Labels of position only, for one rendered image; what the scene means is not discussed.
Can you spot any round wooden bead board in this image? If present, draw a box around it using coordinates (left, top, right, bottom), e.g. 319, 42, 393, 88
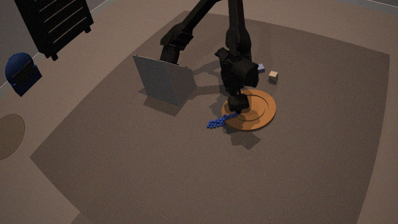
222, 89, 276, 132

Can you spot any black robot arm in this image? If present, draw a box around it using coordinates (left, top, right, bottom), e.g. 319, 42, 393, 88
159, 0, 259, 88

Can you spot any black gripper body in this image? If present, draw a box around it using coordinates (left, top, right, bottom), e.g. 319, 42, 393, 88
220, 71, 249, 112

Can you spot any tan cube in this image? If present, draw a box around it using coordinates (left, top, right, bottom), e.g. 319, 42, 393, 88
269, 71, 278, 84

